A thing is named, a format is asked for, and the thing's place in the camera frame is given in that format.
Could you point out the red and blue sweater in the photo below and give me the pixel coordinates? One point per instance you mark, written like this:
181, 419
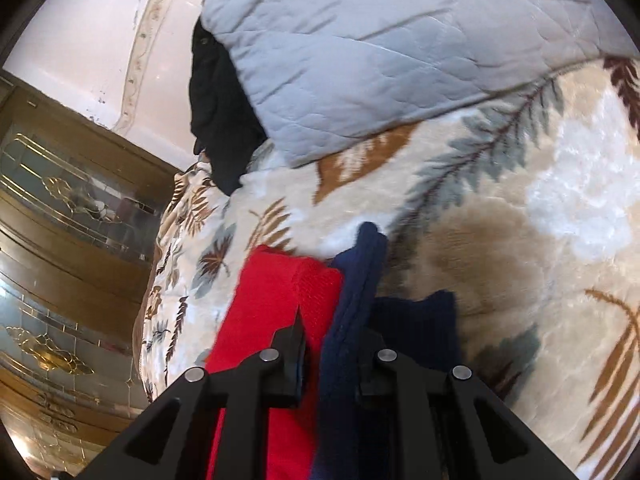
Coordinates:
270, 300

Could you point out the brown wooden glass wardrobe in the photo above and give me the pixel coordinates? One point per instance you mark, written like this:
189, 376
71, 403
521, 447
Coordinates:
75, 220

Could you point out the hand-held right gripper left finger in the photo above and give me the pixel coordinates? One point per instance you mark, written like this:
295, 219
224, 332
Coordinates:
290, 360

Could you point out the leaf print blanket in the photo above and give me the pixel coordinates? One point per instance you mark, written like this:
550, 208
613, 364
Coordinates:
500, 200

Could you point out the black clothes pile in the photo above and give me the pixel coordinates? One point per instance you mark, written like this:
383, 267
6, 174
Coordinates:
220, 125

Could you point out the grey quilted pillow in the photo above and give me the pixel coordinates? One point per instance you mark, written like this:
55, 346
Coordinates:
375, 50

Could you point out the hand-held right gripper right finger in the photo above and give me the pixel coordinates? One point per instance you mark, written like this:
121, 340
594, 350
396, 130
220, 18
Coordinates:
372, 380

